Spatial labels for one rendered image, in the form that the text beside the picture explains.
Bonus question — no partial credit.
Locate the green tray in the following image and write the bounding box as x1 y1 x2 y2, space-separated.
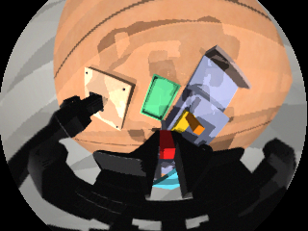
141 73 181 120
142 77 177 118

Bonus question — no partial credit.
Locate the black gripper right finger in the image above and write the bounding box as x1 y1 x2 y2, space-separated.
170 130 245 199

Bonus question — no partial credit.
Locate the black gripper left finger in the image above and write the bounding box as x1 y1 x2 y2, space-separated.
92 130 159 200

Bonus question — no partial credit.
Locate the yellow wheel chock with orange handle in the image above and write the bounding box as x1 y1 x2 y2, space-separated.
172 111 205 135

